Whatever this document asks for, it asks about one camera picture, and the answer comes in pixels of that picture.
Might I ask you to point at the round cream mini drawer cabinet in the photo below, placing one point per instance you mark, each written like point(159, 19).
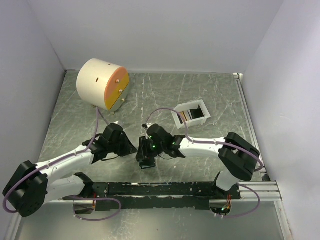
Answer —
point(103, 84)

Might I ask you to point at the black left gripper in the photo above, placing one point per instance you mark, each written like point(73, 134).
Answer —
point(128, 148)

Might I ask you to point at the remaining cards in tray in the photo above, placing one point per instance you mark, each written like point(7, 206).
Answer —
point(189, 115)

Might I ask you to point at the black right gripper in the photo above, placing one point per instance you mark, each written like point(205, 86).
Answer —
point(143, 153)

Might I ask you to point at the white corner bracket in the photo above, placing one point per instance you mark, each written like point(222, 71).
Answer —
point(238, 76)

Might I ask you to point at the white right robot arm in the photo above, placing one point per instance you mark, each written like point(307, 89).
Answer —
point(238, 156)

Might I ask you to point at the white card tray box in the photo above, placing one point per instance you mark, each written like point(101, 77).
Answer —
point(202, 111)

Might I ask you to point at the black card holder wallet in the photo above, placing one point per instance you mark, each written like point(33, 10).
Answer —
point(147, 163)

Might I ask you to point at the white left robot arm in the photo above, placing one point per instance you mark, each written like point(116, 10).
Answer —
point(35, 184)

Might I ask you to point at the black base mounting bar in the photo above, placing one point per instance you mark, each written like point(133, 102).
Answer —
point(163, 195)

